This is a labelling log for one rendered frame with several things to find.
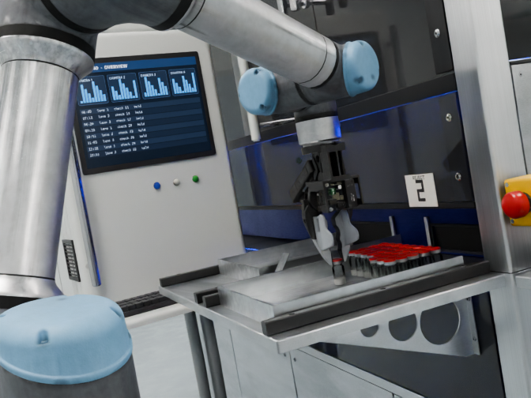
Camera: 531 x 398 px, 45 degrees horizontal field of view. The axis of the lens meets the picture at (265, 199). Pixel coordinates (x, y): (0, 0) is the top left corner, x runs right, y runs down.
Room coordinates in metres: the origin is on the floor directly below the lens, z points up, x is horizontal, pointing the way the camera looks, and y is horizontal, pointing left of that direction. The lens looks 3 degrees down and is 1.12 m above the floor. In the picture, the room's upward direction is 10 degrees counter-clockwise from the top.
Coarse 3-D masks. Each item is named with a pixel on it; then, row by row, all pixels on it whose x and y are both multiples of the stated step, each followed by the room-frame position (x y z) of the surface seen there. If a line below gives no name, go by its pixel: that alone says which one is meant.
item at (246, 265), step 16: (304, 240) 1.59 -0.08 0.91; (336, 240) 1.62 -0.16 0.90; (384, 240) 1.38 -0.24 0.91; (400, 240) 1.39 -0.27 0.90; (240, 256) 1.53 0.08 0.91; (256, 256) 1.54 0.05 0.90; (272, 256) 1.56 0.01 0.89; (304, 256) 1.54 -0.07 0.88; (320, 256) 1.32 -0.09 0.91; (336, 256) 1.33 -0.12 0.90; (224, 272) 1.47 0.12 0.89; (240, 272) 1.37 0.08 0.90; (256, 272) 1.28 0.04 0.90
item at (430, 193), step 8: (408, 176) 1.20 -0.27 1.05; (416, 176) 1.17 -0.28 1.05; (424, 176) 1.15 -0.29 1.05; (432, 176) 1.13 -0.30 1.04; (408, 184) 1.20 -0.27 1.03; (416, 184) 1.18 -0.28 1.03; (424, 184) 1.16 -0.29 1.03; (432, 184) 1.14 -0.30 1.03; (408, 192) 1.21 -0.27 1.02; (416, 192) 1.18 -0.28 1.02; (424, 192) 1.16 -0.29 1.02; (432, 192) 1.14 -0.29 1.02; (416, 200) 1.19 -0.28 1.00; (432, 200) 1.14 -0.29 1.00
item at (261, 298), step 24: (312, 264) 1.22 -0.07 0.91; (432, 264) 1.01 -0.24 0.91; (456, 264) 1.03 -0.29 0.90; (240, 288) 1.16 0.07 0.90; (264, 288) 1.18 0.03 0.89; (288, 288) 1.18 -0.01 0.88; (312, 288) 1.14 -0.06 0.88; (336, 288) 0.95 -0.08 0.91; (360, 288) 0.96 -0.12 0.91; (240, 312) 1.05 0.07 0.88; (264, 312) 0.95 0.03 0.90; (288, 312) 0.92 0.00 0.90
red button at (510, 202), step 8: (512, 192) 0.93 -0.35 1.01; (520, 192) 0.92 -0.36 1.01; (504, 200) 0.93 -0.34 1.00; (512, 200) 0.92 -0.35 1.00; (520, 200) 0.91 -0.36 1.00; (528, 200) 0.92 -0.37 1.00; (504, 208) 0.93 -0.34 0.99; (512, 208) 0.92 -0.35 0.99; (520, 208) 0.91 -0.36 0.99; (528, 208) 0.92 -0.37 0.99; (512, 216) 0.93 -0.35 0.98; (520, 216) 0.92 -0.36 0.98
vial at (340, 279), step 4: (336, 264) 1.13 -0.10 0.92; (340, 264) 1.13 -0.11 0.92; (332, 268) 1.14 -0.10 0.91; (336, 268) 1.13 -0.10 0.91; (340, 268) 1.13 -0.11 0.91; (344, 268) 1.13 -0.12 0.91; (336, 272) 1.13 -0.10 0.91; (340, 272) 1.13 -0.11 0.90; (344, 272) 1.13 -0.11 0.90; (336, 276) 1.13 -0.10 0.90; (340, 276) 1.13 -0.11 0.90; (344, 276) 1.13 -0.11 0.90; (336, 280) 1.13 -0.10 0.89; (340, 280) 1.13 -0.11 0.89; (344, 280) 1.13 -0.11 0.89; (336, 284) 1.13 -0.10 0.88; (340, 284) 1.13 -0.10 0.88
